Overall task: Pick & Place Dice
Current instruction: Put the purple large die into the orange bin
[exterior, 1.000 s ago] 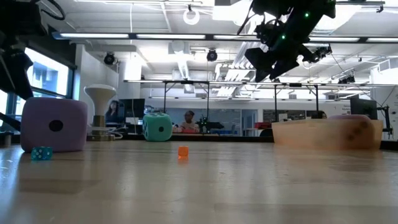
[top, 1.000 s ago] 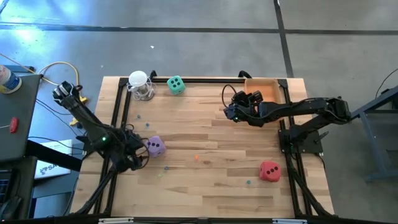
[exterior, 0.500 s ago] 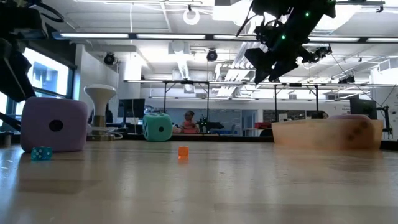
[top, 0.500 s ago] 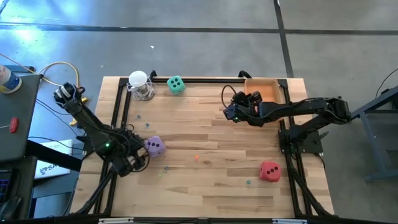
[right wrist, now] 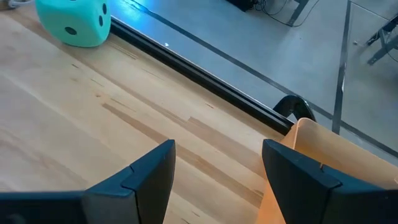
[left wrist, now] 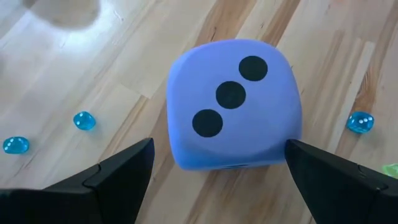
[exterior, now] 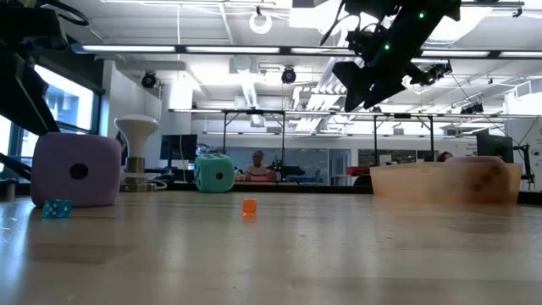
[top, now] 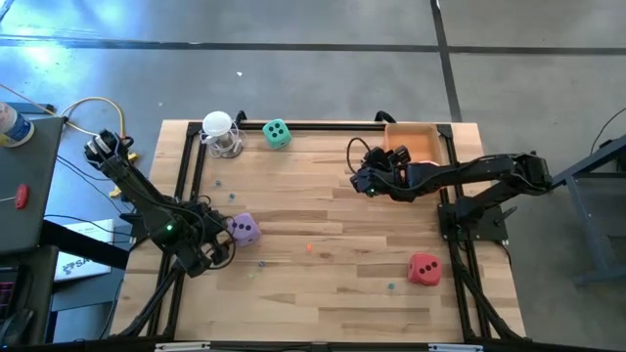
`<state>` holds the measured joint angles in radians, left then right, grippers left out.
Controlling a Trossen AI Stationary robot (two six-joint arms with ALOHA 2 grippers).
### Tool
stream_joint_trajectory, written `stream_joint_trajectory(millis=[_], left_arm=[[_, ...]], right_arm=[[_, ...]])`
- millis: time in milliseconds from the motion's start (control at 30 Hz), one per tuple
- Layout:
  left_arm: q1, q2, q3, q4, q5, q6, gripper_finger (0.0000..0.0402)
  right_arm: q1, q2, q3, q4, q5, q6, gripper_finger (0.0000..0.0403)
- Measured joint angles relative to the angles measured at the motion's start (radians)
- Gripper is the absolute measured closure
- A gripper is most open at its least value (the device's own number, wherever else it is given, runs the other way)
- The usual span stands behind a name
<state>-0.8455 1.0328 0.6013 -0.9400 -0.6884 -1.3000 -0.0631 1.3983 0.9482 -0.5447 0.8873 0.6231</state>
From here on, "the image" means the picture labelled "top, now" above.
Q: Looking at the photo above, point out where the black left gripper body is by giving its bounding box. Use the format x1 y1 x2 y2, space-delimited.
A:
174 209 221 279

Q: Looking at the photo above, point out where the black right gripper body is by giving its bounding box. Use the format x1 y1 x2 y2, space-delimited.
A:
350 163 417 199

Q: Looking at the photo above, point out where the orange translucent plastic bin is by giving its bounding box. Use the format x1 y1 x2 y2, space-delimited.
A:
383 122 445 167

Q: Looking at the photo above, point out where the large purple foam die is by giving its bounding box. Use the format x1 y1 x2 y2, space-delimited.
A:
228 212 262 248

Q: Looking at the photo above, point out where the large red foam die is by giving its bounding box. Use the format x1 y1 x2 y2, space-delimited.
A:
407 252 444 286

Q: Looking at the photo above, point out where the large green foam die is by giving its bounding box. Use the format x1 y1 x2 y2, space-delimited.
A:
262 118 293 151

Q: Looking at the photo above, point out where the white mushroom-shaped lamp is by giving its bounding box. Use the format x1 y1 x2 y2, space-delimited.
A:
201 110 245 159

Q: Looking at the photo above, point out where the white printed cardboard box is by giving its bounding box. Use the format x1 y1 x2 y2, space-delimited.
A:
52 218 129 284

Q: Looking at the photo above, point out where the dark grey low desk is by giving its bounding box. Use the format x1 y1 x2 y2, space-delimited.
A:
0 243 60 346

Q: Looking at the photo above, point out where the dark grey side desk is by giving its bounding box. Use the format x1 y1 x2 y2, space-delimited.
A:
0 115 66 255

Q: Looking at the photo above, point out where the blue-grey metal table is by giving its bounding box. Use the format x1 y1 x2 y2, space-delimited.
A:
551 132 626 287

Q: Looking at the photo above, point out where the black keyboard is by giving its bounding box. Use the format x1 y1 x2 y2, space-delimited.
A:
0 279 22 320

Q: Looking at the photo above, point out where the black computer mouse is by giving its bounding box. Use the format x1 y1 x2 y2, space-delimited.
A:
1 307 35 345

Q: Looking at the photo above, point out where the white blue-labelled canister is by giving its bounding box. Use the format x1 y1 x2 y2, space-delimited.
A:
0 101 35 148

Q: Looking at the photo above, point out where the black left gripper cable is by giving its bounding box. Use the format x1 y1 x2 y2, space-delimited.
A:
208 229 238 271

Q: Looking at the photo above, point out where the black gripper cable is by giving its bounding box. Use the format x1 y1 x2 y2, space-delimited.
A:
208 229 238 271
345 136 372 175

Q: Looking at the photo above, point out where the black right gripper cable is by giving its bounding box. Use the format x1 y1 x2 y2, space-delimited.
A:
345 136 372 175

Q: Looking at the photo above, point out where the black aluminium table frame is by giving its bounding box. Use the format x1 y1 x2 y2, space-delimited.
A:
110 110 527 352

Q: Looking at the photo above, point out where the white coiled cable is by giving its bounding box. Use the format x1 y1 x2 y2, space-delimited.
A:
199 121 249 159

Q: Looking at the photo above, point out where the yellow extension cable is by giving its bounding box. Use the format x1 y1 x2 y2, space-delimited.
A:
0 82 140 197

